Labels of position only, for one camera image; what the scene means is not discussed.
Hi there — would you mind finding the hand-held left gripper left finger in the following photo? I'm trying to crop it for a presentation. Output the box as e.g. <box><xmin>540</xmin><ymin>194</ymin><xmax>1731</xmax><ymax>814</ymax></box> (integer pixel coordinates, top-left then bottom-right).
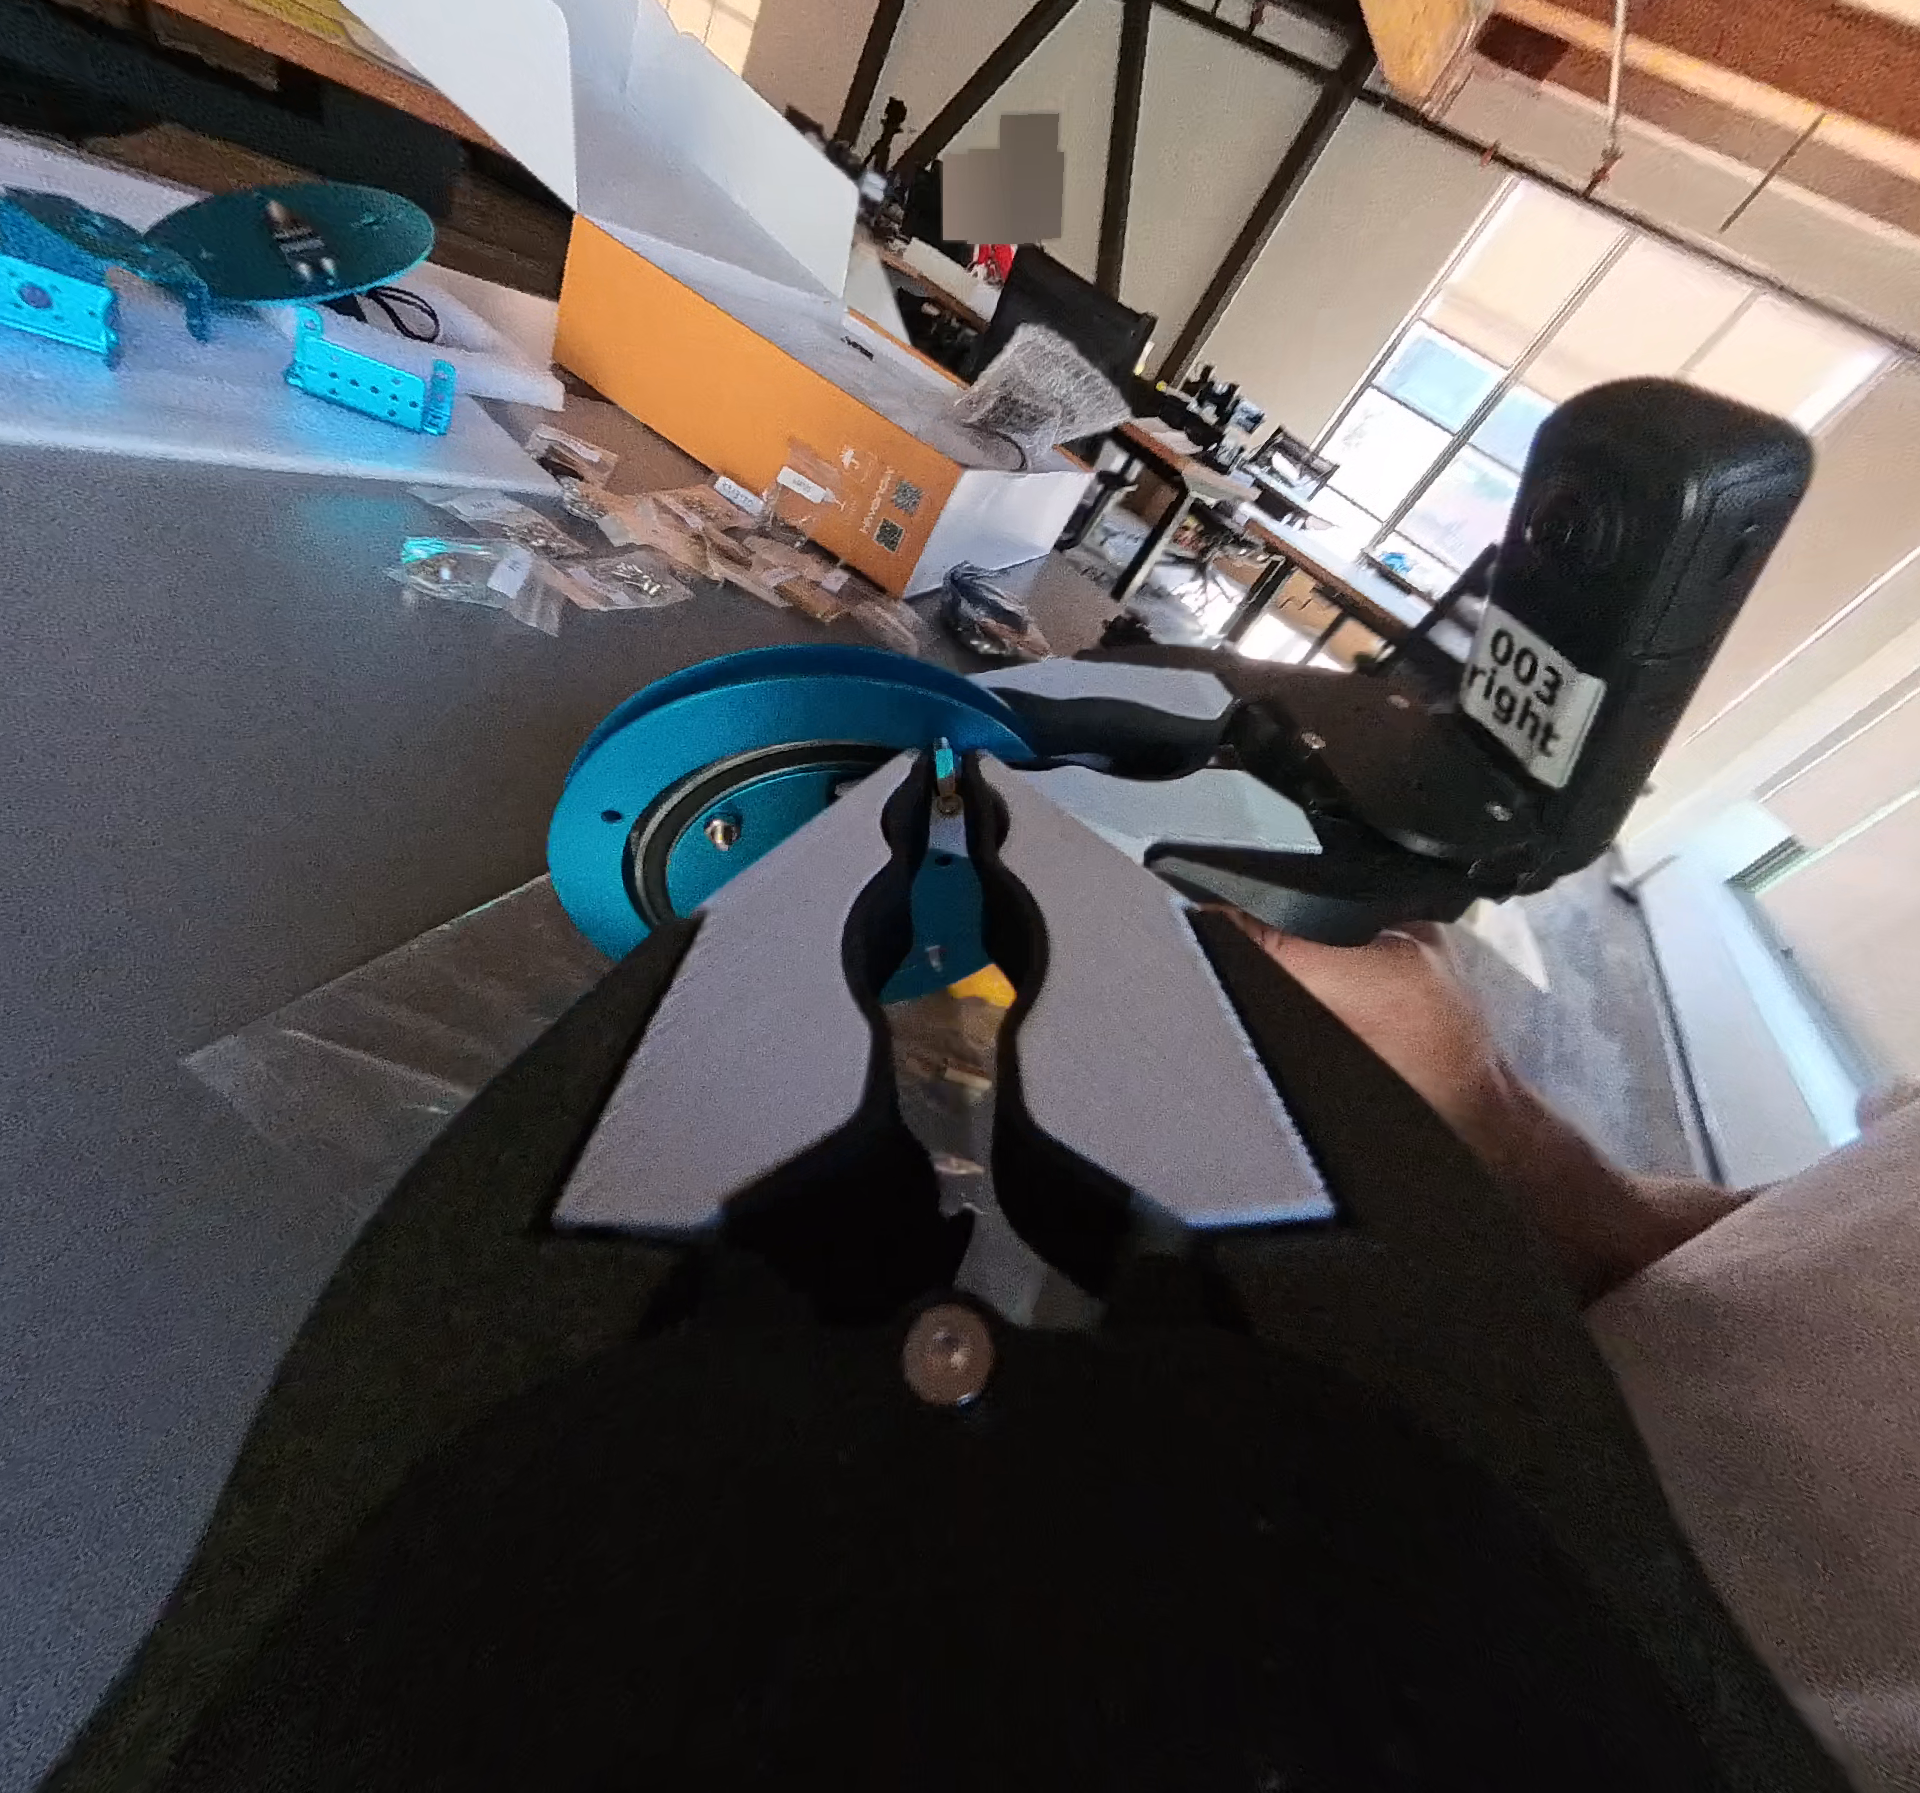
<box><xmin>553</xmin><ymin>752</ymin><xmax>967</xmax><ymax>1325</ymax></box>

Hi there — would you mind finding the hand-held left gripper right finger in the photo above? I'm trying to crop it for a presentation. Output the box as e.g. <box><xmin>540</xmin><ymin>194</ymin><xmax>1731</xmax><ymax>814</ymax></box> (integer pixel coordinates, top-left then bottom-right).
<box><xmin>972</xmin><ymin>754</ymin><xmax>1341</xmax><ymax>1295</ymax></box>

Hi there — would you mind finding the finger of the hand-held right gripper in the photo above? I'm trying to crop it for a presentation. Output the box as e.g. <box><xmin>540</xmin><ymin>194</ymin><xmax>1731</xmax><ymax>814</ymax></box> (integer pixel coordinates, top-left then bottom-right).
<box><xmin>967</xmin><ymin>656</ymin><xmax>1242</xmax><ymax>783</ymax></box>
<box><xmin>1032</xmin><ymin>758</ymin><xmax>1326</xmax><ymax>910</ymax></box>

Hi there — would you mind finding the blue round turntable base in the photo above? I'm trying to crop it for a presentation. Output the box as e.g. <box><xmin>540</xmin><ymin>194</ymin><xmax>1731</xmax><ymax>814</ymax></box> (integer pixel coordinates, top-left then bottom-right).
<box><xmin>545</xmin><ymin>644</ymin><xmax>1039</xmax><ymax>1007</ymax></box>

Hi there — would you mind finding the person's right forearm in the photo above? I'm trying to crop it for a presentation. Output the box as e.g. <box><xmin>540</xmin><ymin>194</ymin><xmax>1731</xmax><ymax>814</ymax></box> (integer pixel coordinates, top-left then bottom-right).
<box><xmin>1440</xmin><ymin>1073</ymin><xmax>1759</xmax><ymax>1306</ymax></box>

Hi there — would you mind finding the grey desk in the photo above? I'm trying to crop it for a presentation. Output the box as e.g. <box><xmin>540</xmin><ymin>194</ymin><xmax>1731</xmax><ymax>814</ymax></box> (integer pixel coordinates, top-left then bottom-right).
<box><xmin>0</xmin><ymin>429</ymin><xmax>1353</xmax><ymax>1793</ymax></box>

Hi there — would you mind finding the person's right hand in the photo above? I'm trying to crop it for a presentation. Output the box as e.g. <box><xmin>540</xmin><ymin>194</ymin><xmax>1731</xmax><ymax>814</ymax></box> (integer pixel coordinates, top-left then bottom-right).
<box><xmin>1242</xmin><ymin>918</ymin><xmax>1521</xmax><ymax>1153</ymax></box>

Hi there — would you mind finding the bag of black parts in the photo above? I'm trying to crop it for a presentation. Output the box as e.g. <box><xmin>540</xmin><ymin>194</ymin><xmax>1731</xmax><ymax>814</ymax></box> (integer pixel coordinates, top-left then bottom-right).
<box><xmin>937</xmin><ymin>561</ymin><xmax>1061</xmax><ymax>663</ymax></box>

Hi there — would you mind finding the large grid window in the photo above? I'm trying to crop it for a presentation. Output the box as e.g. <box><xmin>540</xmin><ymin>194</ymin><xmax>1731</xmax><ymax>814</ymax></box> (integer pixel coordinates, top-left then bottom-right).
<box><xmin>1304</xmin><ymin>181</ymin><xmax>1920</xmax><ymax>805</ymax></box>

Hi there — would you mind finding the clear bubble bag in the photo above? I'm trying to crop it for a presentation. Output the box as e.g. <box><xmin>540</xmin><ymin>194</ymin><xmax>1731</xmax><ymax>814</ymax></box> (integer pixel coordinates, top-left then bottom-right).
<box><xmin>955</xmin><ymin>323</ymin><xmax>1134</xmax><ymax>475</ymax></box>

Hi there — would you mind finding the large clear plastic bag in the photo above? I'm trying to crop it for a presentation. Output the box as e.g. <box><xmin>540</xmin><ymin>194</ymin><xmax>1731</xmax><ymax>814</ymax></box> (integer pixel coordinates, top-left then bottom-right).
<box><xmin>181</xmin><ymin>875</ymin><xmax>1083</xmax><ymax>1331</ymax></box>

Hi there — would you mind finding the black office chair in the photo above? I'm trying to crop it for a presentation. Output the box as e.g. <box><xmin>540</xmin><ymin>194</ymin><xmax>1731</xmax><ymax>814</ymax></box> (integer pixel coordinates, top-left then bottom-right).
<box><xmin>967</xmin><ymin>245</ymin><xmax>1160</xmax><ymax>392</ymax></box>

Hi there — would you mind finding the orange and white cardboard box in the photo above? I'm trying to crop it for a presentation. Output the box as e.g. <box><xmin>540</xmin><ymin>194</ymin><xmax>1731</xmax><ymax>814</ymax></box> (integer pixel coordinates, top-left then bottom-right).
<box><xmin>232</xmin><ymin>0</ymin><xmax>1090</xmax><ymax>598</ymax></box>

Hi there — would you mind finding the pile of small screw bags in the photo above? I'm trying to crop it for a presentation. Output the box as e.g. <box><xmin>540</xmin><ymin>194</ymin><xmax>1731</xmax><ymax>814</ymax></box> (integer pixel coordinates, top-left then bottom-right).
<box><xmin>386</xmin><ymin>420</ymin><xmax>924</xmax><ymax>655</ymax></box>

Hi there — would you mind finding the white foam sheet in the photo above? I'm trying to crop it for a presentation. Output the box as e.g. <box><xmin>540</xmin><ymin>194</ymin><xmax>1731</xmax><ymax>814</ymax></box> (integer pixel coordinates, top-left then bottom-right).
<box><xmin>0</xmin><ymin>129</ymin><xmax>570</xmax><ymax>503</ymax></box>

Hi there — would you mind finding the blue oval metal plate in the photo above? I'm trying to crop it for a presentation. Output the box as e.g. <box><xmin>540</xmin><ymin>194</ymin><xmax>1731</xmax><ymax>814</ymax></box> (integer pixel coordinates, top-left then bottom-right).
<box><xmin>150</xmin><ymin>185</ymin><xmax>439</xmax><ymax>311</ymax></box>

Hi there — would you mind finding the wide blue perforated bracket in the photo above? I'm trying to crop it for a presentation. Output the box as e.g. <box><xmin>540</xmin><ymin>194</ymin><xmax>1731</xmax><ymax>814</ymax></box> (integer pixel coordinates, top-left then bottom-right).
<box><xmin>285</xmin><ymin>308</ymin><xmax>460</xmax><ymax>437</ymax></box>

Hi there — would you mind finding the small blue angle bracket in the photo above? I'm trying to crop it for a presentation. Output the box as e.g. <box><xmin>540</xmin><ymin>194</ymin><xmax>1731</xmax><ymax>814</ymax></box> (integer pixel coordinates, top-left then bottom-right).
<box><xmin>0</xmin><ymin>255</ymin><xmax>122</xmax><ymax>366</ymax></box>

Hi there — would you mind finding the teal multi-hole metal bracket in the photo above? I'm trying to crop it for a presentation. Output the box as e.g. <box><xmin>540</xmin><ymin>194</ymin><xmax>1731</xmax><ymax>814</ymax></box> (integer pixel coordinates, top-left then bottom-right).
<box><xmin>0</xmin><ymin>192</ymin><xmax>216</xmax><ymax>340</ymax></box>

